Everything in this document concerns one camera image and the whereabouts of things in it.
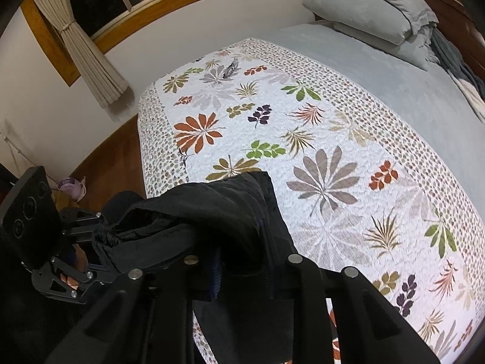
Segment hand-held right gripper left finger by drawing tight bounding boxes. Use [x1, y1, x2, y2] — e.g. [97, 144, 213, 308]
[49, 255, 224, 364]

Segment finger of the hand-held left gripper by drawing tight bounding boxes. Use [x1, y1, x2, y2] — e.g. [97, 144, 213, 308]
[57, 208, 110, 243]
[32, 256, 125, 300]

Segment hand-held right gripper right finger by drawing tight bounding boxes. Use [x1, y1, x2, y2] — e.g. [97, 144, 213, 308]
[265, 255, 440, 364]

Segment black quilted pants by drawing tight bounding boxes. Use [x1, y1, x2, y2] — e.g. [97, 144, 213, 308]
[92, 170, 300, 364]

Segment purple white slipper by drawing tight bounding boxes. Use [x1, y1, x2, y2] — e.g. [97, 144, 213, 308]
[57, 176, 87, 201]

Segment floral leaf print quilt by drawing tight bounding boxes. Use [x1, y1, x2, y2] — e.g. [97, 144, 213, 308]
[138, 37, 485, 364]

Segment beige tied curtain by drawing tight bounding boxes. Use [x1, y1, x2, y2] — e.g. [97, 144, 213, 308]
[30, 0, 129, 109]

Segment wooden framed side window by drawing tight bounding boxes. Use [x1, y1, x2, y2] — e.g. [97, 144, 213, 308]
[21, 0, 254, 86]

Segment white fleece cloth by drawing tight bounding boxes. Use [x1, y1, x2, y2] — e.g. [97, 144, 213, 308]
[458, 78, 485, 122]

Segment dark grey blanket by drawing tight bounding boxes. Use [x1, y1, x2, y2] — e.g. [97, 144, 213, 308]
[428, 26, 485, 95]

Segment large grey pillow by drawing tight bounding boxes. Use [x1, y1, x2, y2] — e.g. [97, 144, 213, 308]
[302, 0, 436, 44]

